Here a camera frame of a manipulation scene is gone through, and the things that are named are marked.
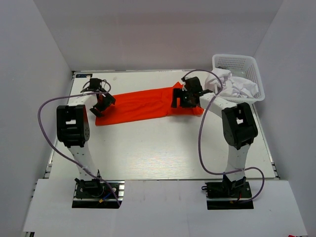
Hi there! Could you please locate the orange t shirt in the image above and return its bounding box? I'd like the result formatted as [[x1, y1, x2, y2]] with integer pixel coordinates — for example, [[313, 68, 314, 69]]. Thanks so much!
[[95, 82, 204, 126]]

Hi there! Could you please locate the white t shirt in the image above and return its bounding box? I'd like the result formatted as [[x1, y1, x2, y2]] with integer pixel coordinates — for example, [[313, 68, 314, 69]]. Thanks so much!
[[204, 68, 259, 99]]

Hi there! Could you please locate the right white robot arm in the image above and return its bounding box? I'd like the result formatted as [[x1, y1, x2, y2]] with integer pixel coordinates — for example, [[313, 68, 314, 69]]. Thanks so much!
[[171, 77, 258, 197]]

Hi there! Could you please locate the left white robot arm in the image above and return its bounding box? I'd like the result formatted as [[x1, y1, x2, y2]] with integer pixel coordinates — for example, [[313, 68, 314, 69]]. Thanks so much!
[[56, 78, 116, 197]]

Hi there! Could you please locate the blue black table label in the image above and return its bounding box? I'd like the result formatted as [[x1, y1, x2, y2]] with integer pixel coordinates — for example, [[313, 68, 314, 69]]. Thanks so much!
[[76, 74, 93, 78]]

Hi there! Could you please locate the white plastic basket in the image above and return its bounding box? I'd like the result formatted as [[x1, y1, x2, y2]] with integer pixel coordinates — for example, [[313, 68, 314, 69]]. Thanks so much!
[[212, 54, 265, 104]]

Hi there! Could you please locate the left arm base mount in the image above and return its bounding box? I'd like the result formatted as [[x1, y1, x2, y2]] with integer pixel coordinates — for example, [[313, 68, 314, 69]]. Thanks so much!
[[72, 179, 125, 209]]

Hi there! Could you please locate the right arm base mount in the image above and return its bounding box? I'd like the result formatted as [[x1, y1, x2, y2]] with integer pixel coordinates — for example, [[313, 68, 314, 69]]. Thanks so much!
[[201, 182, 254, 210]]

